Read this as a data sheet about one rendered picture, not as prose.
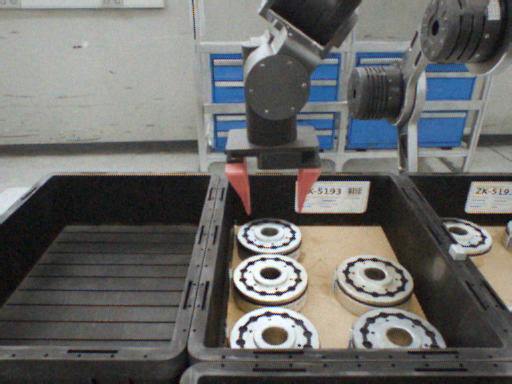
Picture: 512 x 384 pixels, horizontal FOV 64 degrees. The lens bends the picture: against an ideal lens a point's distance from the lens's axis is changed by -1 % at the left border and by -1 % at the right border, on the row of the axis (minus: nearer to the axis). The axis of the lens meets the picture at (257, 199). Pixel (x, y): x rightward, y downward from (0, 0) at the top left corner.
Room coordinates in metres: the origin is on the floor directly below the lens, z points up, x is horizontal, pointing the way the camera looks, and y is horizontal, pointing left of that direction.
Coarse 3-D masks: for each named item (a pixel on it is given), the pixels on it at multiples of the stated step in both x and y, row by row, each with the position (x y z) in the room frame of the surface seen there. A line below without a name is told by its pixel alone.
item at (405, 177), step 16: (400, 176) 0.63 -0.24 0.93; (416, 176) 0.63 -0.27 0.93; (432, 176) 0.63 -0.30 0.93; (448, 176) 0.63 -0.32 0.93; (464, 176) 0.63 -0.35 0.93; (480, 176) 0.63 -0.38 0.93; (496, 176) 0.63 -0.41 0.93; (416, 192) 0.57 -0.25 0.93; (448, 240) 0.43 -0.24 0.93; (480, 272) 0.37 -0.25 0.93; (480, 288) 0.34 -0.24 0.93; (496, 304) 0.32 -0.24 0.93
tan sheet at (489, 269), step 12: (492, 228) 0.62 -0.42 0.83; (504, 228) 0.62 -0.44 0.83; (492, 240) 0.58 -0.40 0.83; (492, 252) 0.55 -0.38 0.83; (504, 252) 0.55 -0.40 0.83; (492, 264) 0.51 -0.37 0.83; (504, 264) 0.51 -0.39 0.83; (492, 276) 0.49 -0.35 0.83; (504, 276) 0.49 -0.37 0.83; (504, 288) 0.46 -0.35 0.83; (504, 300) 0.43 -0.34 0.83
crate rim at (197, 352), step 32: (224, 192) 0.57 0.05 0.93; (448, 256) 0.40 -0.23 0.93; (192, 320) 0.29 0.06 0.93; (192, 352) 0.25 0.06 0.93; (224, 352) 0.26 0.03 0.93; (256, 352) 0.26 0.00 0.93; (288, 352) 0.26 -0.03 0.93; (320, 352) 0.26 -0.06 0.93; (352, 352) 0.25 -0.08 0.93; (384, 352) 0.25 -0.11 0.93; (416, 352) 0.26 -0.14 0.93; (448, 352) 0.26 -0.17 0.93; (480, 352) 0.25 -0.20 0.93
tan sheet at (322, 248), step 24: (312, 240) 0.58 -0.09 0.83; (336, 240) 0.58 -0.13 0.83; (360, 240) 0.58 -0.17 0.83; (384, 240) 0.58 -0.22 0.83; (312, 264) 0.52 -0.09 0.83; (312, 288) 0.46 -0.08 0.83; (240, 312) 0.41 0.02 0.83; (312, 312) 0.41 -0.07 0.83; (336, 312) 0.41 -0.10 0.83; (336, 336) 0.37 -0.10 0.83
